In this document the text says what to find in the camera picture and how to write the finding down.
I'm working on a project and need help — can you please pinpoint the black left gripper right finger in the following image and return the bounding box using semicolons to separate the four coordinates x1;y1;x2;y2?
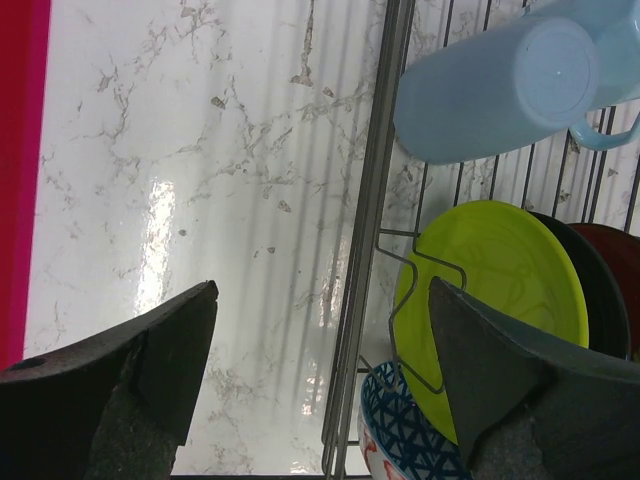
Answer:
429;278;639;479

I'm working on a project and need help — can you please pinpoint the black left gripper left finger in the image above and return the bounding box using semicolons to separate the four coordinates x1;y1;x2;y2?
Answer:
1;281;218;479

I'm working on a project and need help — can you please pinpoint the lime green plate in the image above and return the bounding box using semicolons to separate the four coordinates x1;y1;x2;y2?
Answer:
394;200;589;442

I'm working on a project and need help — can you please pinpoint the red lacquer bowl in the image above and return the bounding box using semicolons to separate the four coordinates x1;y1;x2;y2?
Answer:
571;223;639;363

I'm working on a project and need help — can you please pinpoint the light blue plastic tumbler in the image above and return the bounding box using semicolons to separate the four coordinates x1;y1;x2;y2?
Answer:
394;16;600;165

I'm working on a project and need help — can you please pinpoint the red folder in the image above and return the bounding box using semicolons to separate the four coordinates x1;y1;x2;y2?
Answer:
1;0;51;368

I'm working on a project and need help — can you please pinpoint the metal wire dish rack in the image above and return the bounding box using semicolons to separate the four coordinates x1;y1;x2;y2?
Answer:
321;1;639;479

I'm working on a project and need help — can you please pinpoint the light blue handled mug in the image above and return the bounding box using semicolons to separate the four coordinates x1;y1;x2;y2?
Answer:
567;0;640;151

